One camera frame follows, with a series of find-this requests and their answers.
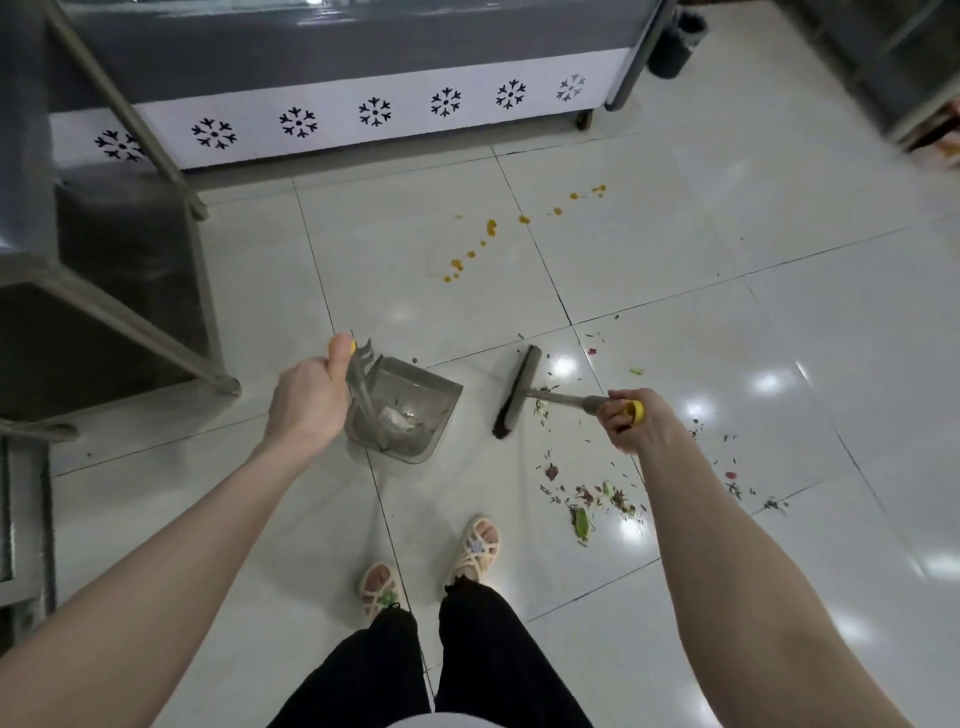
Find person's left hand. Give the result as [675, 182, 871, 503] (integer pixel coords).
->
[262, 333, 358, 455]

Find person's right hand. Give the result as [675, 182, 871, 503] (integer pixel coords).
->
[598, 387, 691, 457]

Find leaf debris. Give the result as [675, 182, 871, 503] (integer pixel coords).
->
[517, 329, 789, 549]

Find grey dustpan with yellow-tipped handle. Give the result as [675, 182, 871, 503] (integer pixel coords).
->
[343, 337, 465, 464]

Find grey broom with yellow cap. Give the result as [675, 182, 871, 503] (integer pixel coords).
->
[491, 344, 646, 440]

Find person's left forearm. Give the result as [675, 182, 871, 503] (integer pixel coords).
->
[0, 438, 331, 728]

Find person's right forearm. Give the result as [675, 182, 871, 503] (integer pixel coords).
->
[637, 434, 913, 728]

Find person's left beige sandal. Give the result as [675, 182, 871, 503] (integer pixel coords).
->
[357, 562, 403, 620]

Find person's beige sandal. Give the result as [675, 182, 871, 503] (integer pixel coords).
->
[449, 515, 502, 590]
[357, 562, 403, 620]

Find person's right beige sandal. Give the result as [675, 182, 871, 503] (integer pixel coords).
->
[449, 515, 502, 590]

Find person's black trousers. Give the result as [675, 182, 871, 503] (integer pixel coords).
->
[266, 581, 594, 728]

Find person's white shirt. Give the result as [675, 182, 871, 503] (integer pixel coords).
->
[382, 712, 496, 728]

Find black trash bin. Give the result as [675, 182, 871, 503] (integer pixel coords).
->
[647, 8, 710, 80]

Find stainless steel table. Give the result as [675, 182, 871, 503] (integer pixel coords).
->
[0, 0, 243, 444]

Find orange liquid spill drops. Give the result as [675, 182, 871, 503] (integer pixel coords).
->
[442, 183, 609, 285]

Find grey glass display freezer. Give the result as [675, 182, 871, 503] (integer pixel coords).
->
[48, 0, 680, 174]

